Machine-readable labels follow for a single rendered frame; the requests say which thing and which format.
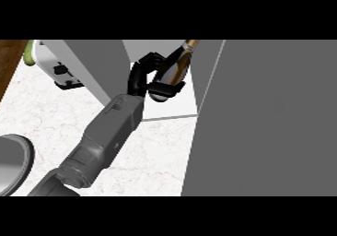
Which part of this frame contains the green vegetable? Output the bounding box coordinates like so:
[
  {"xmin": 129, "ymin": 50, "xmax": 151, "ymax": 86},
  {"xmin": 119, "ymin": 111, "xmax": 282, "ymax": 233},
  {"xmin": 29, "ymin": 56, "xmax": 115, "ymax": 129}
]
[{"xmin": 23, "ymin": 40, "xmax": 36, "ymax": 67}]

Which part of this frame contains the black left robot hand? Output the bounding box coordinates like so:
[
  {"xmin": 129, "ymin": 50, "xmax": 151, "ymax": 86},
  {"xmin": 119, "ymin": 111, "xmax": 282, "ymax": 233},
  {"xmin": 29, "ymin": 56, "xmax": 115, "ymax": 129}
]
[{"xmin": 126, "ymin": 52, "xmax": 187, "ymax": 99}]

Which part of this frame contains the large dark grey door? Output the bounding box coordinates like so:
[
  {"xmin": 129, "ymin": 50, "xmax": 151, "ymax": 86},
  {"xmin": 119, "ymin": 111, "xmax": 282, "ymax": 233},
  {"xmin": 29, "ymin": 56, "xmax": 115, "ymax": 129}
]
[{"xmin": 179, "ymin": 39, "xmax": 337, "ymax": 197}]

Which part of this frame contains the white appliance with black parts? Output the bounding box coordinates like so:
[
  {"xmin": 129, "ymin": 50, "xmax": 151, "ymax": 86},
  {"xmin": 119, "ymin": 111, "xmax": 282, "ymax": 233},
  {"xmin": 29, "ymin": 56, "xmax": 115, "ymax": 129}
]
[{"xmin": 31, "ymin": 40, "xmax": 85, "ymax": 90}]

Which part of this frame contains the dark wine bottle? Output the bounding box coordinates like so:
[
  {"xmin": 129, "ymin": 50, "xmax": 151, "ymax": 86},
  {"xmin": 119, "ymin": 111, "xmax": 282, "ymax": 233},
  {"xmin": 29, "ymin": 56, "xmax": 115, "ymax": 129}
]
[{"xmin": 148, "ymin": 39, "xmax": 201, "ymax": 103}]

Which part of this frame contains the grey round pot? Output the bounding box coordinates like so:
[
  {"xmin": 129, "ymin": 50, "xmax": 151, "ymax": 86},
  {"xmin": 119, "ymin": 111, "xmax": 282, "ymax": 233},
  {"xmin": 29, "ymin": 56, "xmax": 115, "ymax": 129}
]
[{"xmin": 0, "ymin": 134, "xmax": 35, "ymax": 197}]

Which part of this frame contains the grey cabinet body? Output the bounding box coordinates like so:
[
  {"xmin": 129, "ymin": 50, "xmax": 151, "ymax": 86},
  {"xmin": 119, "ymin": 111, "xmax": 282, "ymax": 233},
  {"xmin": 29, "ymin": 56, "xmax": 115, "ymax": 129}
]
[{"xmin": 39, "ymin": 39, "xmax": 226, "ymax": 123}]

